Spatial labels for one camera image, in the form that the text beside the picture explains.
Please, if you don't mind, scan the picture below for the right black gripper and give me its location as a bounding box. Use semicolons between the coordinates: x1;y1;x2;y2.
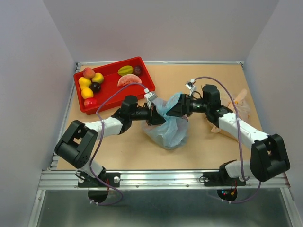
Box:
166;94;210;118

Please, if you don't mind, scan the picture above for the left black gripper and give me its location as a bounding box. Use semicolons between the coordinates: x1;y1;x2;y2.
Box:
130;103;166;126

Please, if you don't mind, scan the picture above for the light blue plastic bag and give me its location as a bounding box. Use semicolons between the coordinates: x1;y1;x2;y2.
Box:
142;92;189;150

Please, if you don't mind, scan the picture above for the red apple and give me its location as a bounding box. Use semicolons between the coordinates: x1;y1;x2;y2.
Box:
84;97;98;108

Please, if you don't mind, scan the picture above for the orange mango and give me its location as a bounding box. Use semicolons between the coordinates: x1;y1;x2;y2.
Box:
78;77;92;90

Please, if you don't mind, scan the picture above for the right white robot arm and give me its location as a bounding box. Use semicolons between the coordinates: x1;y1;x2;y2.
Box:
166;85;290;184

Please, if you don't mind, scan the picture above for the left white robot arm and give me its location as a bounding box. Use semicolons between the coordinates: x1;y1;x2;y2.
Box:
54;96;166;186

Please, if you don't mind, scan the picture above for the orange plastic bag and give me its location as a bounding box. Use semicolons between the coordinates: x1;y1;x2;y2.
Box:
219;88;251;123

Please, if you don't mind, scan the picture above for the pink grapefruit slice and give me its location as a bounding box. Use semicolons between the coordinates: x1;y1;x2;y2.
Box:
117;74;142;87

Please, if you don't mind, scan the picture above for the dark purple plum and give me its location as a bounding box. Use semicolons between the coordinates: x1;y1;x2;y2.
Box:
133;66;143;76

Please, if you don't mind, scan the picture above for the yellow green starfruit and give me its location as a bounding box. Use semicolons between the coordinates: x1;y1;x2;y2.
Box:
117;65;133;76

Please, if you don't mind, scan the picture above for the red plastic tray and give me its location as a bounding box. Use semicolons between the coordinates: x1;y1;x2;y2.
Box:
73;56;156;115

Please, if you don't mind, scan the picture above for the black mangosteen top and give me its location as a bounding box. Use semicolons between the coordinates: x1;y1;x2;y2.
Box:
90;82;101;93

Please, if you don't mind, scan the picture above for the yellow pear fruit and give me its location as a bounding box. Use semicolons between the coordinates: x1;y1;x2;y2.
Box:
91;73;104;84

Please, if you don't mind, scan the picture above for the yellow lemon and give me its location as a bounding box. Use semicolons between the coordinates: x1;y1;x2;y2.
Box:
81;87;94;100

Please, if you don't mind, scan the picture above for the peach fruit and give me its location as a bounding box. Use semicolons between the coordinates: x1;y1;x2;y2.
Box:
83;67;96;79

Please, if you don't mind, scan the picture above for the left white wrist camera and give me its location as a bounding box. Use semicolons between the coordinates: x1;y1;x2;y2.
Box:
144;88;158;106

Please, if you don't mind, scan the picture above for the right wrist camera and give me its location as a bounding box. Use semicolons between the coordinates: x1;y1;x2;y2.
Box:
185;79;196;96

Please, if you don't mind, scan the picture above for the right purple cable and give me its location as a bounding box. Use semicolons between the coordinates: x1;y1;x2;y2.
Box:
195;76;262;204

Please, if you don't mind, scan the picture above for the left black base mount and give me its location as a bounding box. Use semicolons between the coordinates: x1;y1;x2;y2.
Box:
75;172;121;189

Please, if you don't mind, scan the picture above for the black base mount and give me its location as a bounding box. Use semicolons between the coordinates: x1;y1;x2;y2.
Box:
198;171;246;187
75;172;121;189

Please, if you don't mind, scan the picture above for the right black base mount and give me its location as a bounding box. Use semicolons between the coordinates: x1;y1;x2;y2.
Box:
198;171;246;187

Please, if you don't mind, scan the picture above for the aluminium front rail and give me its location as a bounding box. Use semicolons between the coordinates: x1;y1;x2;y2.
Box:
37;168;291;190

